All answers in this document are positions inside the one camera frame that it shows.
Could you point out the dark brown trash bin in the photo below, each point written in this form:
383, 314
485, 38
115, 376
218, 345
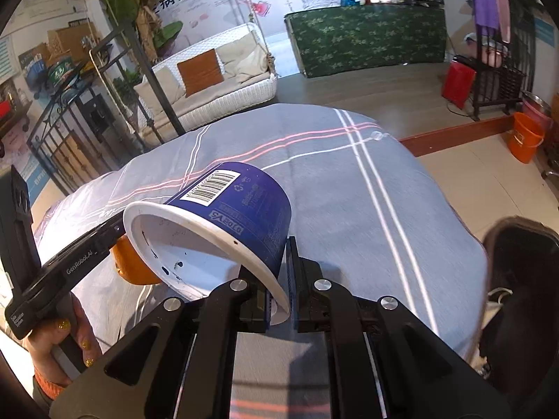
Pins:
524, 314

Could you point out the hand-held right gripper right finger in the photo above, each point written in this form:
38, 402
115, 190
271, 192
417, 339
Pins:
291, 288

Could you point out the green patterned counter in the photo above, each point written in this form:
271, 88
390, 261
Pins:
367, 39

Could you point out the beige cushion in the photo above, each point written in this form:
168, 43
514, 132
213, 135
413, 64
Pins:
244, 63

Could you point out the purple towel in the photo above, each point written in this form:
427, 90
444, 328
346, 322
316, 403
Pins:
482, 4

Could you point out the white wicker swing sofa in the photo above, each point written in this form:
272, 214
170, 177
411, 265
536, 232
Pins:
227, 100

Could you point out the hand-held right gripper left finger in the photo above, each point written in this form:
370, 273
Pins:
261, 314

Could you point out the cardboard box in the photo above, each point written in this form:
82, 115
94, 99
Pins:
70, 41

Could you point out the red bag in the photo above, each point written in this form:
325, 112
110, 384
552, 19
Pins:
457, 83

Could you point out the purple paper cup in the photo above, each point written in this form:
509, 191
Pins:
244, 209

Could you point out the pink towel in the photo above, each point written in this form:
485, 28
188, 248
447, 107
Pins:
503, 13

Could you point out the person's left hand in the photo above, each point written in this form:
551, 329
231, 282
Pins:
43, 349

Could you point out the white cushion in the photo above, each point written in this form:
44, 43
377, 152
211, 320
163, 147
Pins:
157, 91

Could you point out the black iron railing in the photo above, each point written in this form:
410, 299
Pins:
161, 96

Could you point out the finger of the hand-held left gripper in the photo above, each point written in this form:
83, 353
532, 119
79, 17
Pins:
111, 233

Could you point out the orange peel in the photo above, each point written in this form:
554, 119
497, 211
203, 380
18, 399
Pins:
131, 266

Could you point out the blue wall sign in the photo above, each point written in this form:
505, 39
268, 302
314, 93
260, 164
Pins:
546, 32

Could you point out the orange cushion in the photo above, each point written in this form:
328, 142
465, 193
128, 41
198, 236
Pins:
200, 72

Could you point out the black metal rack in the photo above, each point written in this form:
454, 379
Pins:
502, 83

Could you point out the orange bucket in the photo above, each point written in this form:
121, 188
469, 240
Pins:
524, 139

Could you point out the pink basin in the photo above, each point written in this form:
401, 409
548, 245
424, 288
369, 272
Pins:
537, 115

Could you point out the metal basin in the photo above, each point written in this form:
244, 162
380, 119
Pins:
539, 98

